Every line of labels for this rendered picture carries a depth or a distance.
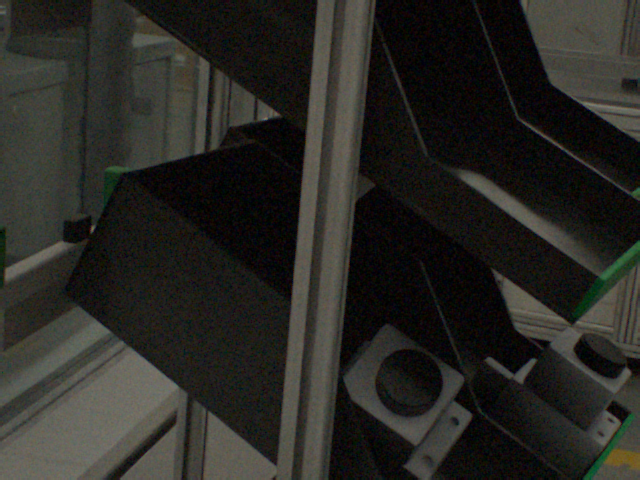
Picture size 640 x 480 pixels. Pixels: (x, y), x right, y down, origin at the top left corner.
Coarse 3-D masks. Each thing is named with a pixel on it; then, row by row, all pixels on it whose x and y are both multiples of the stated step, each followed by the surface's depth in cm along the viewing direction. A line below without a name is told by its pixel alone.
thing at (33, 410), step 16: (96, 352) 171; (112, 352) 174; (128, 352) 180; (80, 368) 166; (96, 368) 171; (48, 384) 161; (64, 384) 161; (80, 384) 166; (32, 400) 155; (48, 400) 158; (64, 400) 162; (16, 416) 150; (32, 416) 155; (0, 432) 147; (16, 432) 151; (0, 448) 148
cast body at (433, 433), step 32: (384, 352) 60; (416, 352) 59; (352, 384) 59; (384, 384) 58; (416, 384) 58; (448, 384) 60; (384, 416) 59; (416, 416) 59; (448, 416) 62; (384, 448) 60; (416, 448) 59; (448, 448) 62
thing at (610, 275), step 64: (128, 0) 59; (192, 0) 58; (256, 0) 56; (384, 0) 67; (448, 0) 66; (256, 64) 57; (384, 64) 54; (448, 64) 66; (384, 128) 55; (448, 128) 66; (512, 128) 65; (448, 192) 54; (512, 192) 62; (576, 192) 65; (512, 256) 53; (576, 256) 59; (576, 320) 53
